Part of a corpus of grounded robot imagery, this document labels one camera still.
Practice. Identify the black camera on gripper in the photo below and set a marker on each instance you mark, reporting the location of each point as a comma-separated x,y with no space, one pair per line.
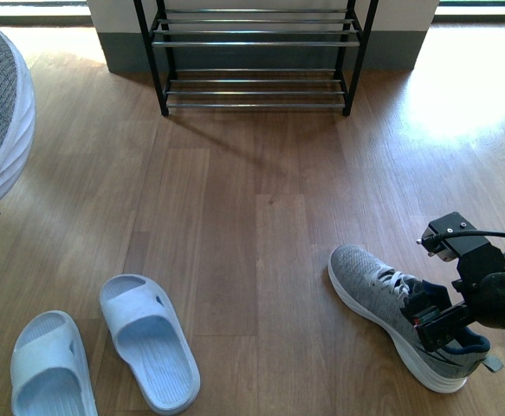
452,236

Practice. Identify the black metal shoe rack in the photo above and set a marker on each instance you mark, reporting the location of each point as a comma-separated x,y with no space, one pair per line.
256,55

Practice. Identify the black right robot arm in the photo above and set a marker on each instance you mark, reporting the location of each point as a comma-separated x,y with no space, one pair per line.
481,267

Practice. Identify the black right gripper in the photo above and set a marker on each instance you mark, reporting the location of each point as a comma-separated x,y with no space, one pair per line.
436,320

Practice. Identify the grey sneaker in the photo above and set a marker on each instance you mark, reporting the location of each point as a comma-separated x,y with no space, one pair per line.
381,294

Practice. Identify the light blue slipper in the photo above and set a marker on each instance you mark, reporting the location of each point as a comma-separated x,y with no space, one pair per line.
148,337
49,371

